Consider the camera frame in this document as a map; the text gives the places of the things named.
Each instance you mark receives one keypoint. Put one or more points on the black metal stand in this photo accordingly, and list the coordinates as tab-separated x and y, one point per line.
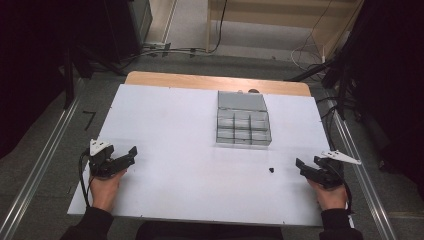
71	76

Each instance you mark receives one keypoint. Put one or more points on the black cabinet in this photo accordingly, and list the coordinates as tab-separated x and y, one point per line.
130	26

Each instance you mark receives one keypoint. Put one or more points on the person's left hand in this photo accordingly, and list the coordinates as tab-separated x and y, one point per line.
105	191

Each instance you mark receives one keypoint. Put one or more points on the dark curtain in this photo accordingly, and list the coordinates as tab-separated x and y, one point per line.
390	76
36	60

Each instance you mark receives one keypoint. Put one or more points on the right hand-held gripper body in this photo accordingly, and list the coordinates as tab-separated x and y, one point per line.
328	173

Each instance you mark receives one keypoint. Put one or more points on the clear plastic compartment box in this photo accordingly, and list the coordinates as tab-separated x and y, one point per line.
242	123

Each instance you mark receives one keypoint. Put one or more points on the light wooden shelf unit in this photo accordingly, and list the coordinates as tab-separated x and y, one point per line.
266	13

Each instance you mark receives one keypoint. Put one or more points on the grey metal floor rail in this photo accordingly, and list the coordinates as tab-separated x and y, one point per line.
365	176
36	173

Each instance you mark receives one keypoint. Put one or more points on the small black part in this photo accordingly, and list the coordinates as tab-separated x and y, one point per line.
271	170

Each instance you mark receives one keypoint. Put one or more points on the person's right hand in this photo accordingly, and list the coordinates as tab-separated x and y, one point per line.
331	197

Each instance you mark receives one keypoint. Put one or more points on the black stand leg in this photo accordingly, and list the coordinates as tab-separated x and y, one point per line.
310	71

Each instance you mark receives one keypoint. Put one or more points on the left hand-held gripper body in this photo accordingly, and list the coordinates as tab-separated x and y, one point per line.
100	160

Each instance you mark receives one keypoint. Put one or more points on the white power strip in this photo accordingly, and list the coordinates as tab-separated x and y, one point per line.
156	45

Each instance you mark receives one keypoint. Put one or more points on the person's dark lap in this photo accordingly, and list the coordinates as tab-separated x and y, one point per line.
210	231

